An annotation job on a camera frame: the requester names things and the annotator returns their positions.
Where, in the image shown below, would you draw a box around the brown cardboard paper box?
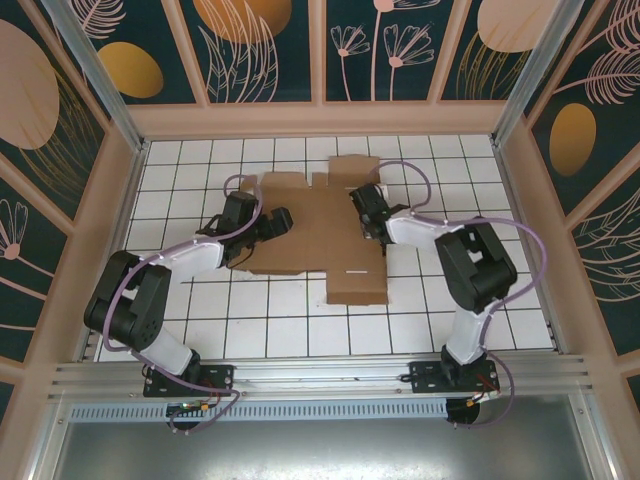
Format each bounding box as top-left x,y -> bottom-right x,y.
238,154 -> 390,306

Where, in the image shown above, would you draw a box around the small green circuit board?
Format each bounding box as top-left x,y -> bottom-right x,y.
166,399 -> 214,417

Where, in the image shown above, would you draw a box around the yellow power connector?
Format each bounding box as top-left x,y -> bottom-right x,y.
467,388 -> 501,407

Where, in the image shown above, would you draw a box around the grey sheet metal panel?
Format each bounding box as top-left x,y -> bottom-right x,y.
27,392 -> 619,480

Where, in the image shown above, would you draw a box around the thin black left camera cable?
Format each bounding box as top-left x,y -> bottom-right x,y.
224,239 -> 261,271

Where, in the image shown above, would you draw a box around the aluminium side rail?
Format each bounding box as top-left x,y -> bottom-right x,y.
74,139 -> 149,362

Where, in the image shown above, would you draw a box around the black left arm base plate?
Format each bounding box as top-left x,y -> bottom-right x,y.
143,363 -> 236,399

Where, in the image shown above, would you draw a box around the aluminium mounting rail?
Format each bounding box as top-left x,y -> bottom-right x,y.
47,354 -> 596,401

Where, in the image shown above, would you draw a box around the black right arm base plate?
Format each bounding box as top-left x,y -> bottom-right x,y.
407,359 -> 501,396

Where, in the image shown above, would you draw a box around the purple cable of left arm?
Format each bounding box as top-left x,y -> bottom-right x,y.
102,172 -> 265,435

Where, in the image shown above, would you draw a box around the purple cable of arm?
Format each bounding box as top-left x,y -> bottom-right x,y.
102,172 -> 265,435
368,160 -> 547,431

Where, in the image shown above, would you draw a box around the aluminium frame post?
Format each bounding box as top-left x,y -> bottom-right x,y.
39,0 -> 149,154
490,0 -> 585,147

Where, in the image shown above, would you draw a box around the grey slotted cable duct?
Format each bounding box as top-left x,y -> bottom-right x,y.
68,398 -> 450,422

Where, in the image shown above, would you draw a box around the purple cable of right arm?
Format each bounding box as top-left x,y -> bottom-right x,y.
368,160 -> 547,431

